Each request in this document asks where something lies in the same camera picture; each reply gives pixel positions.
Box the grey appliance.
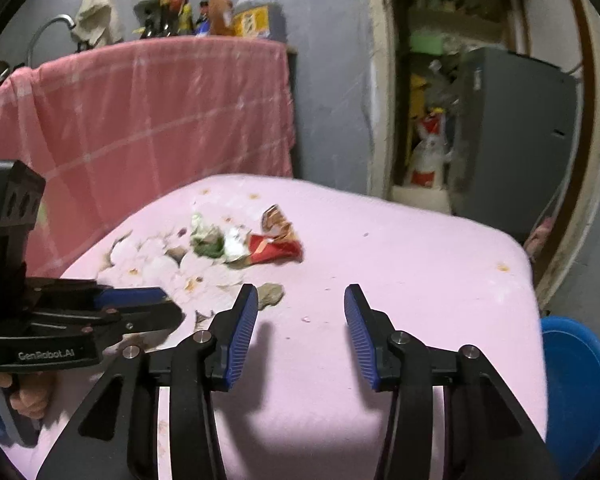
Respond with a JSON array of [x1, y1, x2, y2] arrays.
[[450, 47, 578, 241]]

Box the beige hanging rag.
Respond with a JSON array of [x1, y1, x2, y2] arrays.
[[72, 0, 126, 43]]

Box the pink floral table cloth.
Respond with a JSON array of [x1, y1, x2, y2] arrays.
[[0, 174, 551, 480]]

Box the wooden door frame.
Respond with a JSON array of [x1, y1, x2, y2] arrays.
[[367, 0, 600, 311]]

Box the metal faucet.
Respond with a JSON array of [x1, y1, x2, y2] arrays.
[[27, 15, 78, 68]]

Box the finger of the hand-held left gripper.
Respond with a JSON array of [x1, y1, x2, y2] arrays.
[[92, 286, 168, 309], [92, 301, 186, 348]]

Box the white red bag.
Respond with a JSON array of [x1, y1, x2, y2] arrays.
[[405, 110, 453, 191]]

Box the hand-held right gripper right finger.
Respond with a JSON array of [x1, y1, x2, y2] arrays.
[[343, 282, 561, 480]]

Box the red snack wrapper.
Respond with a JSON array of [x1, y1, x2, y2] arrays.
[[249, 232, 304, 266]]

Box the torn brown red wrapper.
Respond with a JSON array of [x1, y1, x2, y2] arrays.
[[261, 204, 295, 237]]

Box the pink checked blanket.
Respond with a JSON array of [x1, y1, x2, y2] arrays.
[[0, 37, 296, 281]]

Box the green plastic container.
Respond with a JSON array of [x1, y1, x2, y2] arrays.
[[410, 27, 448, 56]]

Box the green vegetable scraps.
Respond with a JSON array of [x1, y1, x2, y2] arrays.
[[189, 212, 251, 263]]

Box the blue plastic basin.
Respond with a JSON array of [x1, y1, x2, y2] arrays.
[[540, 316, 600, 466]]

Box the brown paper bag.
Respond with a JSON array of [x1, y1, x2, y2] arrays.
[[207, 0, 236, 36]]

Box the large cooking oil bottle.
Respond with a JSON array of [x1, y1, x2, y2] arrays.
[[232, 0, 278, 41]]

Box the person's left hand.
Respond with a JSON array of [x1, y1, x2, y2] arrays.
[[0, 370, 55, 421]]

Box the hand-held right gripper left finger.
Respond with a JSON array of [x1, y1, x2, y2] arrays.
[[35, 282, 259, 480]]

